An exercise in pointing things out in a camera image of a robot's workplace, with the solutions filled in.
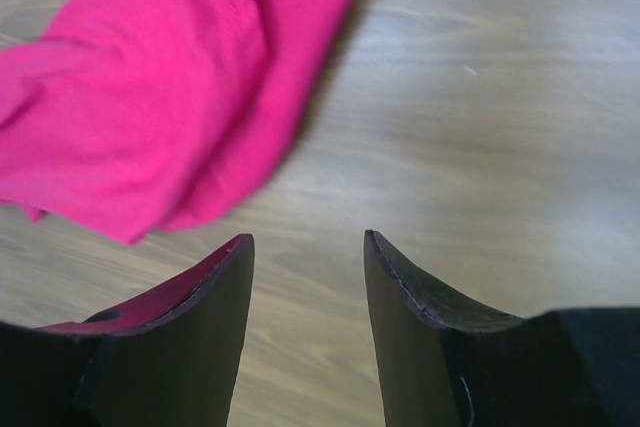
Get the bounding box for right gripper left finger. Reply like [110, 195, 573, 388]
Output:
[37, 234, 254, 426]

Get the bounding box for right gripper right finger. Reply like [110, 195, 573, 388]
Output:
[364, 230, 612, 426]

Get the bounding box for pink t-shirt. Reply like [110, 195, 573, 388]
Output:
[1, 0, 351, 243]

